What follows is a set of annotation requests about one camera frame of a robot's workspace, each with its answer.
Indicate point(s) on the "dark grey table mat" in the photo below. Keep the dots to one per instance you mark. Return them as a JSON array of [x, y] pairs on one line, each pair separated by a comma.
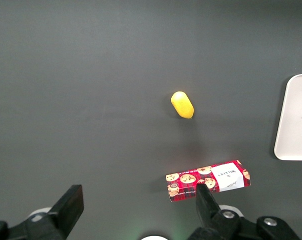
[[90, 87]]

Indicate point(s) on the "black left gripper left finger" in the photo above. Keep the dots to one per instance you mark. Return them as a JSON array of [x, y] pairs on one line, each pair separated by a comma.
[[68, 207]]

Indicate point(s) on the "red tartan cookie box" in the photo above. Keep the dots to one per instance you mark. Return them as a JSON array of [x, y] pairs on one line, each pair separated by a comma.
[[205, 181]]

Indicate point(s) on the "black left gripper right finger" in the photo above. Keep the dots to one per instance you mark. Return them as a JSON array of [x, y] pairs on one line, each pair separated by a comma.
[[208, 212]]

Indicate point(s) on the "beige plastic tray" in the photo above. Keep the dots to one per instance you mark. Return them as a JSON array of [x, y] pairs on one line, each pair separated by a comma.
[[296, 117]]

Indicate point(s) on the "yellow lemon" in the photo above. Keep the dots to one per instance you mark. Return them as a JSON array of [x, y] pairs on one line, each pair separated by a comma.
[[182, 105]]

